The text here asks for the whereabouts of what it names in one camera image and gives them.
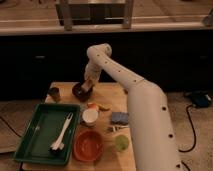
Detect wooden chair legs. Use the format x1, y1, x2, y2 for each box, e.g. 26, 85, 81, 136
55, 0, 134, 31

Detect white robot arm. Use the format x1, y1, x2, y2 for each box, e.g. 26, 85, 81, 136
85, 43, 183, 171

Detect blue sponge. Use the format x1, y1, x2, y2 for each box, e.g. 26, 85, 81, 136
111, 112, 128, 125

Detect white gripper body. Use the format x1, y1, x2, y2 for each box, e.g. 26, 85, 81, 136
84, 62, 101, 84

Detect orange yellow toy food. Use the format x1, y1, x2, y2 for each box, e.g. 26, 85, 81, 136
87, 102, 110, 111

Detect brown dark cup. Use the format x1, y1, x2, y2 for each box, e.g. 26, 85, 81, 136
48, 87, 61, 103

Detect dark purple bowl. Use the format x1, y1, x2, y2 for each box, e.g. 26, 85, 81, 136
72, 82, 93, 102

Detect orange bowl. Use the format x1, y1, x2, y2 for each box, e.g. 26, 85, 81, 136
73, 130, 104, 162

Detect small silver fork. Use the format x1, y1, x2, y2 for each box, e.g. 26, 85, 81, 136
107, 126, 129, 132

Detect white cup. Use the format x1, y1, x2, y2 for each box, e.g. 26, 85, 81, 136
82, 108, 98, 126

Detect black cable on floor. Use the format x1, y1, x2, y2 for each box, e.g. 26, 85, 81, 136
177, 103, 197, 171

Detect green plastic tray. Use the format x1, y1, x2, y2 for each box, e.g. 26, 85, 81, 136
14, 103, 80, 165

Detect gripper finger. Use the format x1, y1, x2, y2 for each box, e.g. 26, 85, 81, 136
81, 80, 93, 92

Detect blue black device on floor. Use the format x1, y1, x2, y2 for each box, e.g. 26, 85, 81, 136
184, 91, 212, 108

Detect green lime ball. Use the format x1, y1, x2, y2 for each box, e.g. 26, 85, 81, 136
115, 135, 129, 152

